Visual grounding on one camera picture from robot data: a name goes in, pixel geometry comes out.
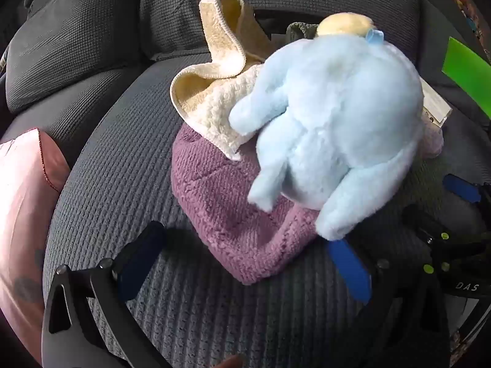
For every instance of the purple knit hat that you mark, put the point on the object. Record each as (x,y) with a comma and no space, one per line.
(222,207)

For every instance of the dark green knit cloth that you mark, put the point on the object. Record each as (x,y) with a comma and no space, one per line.
(299,30)

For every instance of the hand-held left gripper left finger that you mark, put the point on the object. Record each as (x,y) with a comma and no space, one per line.
(140,260)

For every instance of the grey sofa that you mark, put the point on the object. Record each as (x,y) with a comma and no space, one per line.
(115,161)

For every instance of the cream knit hat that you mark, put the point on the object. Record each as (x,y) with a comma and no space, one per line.
(218,115)

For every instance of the white paper tag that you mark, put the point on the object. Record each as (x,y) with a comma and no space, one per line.
(435,103)

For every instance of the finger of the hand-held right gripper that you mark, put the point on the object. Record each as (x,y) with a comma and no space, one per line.
(425,222)
(462,188)

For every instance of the green cardboard box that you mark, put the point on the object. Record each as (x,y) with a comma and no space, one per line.
(464,65)

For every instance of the yellow towel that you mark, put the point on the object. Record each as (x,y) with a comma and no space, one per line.
(226,34)

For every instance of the light blue plush toy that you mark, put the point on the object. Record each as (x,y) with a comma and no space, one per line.
(337,122)

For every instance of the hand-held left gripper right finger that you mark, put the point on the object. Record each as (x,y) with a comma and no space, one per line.
(351,268)

